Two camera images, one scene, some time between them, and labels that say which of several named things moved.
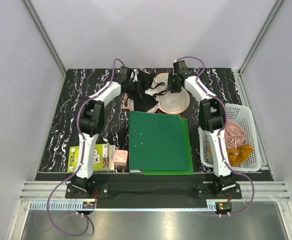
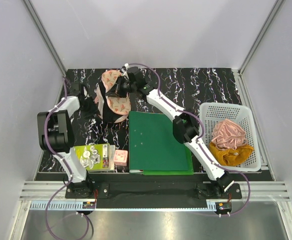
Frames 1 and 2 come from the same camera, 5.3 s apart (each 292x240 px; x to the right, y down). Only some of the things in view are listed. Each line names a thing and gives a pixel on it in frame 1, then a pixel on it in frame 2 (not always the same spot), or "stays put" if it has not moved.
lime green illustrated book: (104, 157) stays put
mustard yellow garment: (237, 155) stays put
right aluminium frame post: (238, 73) stays put
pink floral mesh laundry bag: (175, 103) -> (118, 108)
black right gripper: (172, 89) -> (116, 91)
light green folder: (189, 171) stays put
